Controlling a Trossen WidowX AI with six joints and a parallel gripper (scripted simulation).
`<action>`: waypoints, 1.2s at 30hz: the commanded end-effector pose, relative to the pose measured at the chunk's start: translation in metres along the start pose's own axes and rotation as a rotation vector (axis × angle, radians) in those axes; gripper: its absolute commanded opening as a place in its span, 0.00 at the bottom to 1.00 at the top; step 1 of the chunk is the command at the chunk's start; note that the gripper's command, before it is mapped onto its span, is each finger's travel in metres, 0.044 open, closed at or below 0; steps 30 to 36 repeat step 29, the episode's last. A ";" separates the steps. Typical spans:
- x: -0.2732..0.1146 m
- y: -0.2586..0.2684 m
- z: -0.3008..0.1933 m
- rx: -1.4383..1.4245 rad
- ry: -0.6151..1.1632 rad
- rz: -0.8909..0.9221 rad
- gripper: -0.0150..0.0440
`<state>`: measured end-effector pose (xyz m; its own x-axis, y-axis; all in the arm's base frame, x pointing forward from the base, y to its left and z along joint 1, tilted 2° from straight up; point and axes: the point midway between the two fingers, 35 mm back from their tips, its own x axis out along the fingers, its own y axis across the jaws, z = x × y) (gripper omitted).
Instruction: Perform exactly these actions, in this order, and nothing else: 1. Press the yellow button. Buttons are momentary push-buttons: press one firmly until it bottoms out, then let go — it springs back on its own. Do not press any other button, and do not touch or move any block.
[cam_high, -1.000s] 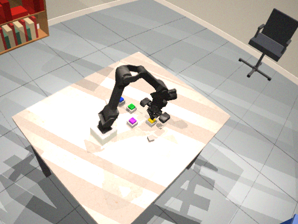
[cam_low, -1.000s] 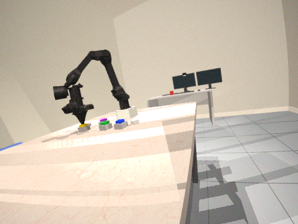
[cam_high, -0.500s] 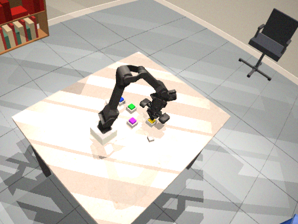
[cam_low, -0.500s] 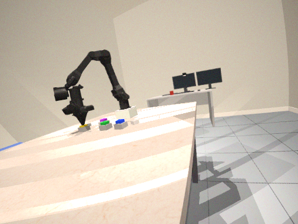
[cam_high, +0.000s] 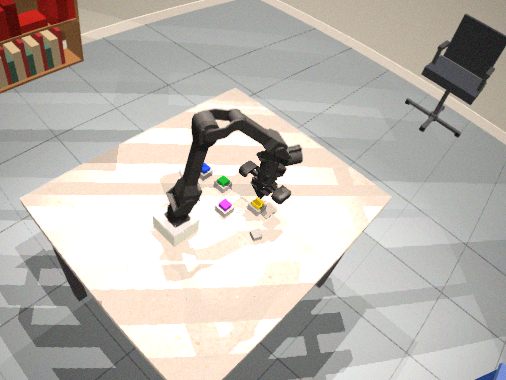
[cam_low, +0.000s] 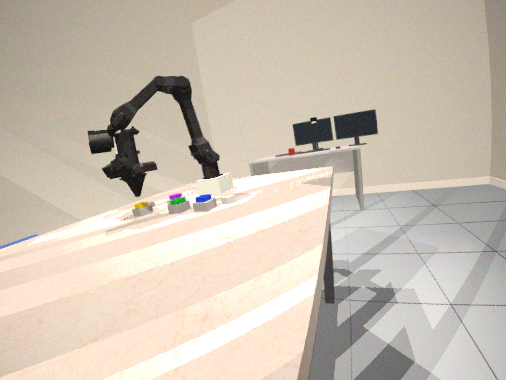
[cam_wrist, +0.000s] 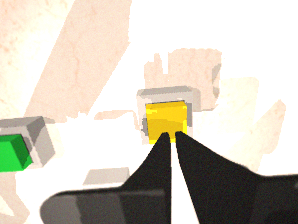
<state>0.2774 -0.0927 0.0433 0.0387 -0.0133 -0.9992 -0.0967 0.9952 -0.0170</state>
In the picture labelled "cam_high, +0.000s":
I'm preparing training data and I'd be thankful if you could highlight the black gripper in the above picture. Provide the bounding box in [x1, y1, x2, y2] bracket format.
[239, 160, 291, 205]

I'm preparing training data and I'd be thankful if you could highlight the yellow button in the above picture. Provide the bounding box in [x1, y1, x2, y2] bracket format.
[247, 198, 267, 217]

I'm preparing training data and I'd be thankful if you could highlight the purple button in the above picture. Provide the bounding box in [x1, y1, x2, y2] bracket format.
[214, 199, 235, 218]

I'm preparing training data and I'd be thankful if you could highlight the blue button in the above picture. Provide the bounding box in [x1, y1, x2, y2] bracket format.
[199, 163, 213, 180]

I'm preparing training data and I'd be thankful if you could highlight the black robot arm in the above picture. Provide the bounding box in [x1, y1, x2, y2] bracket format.
[164, 108, 303, 227]

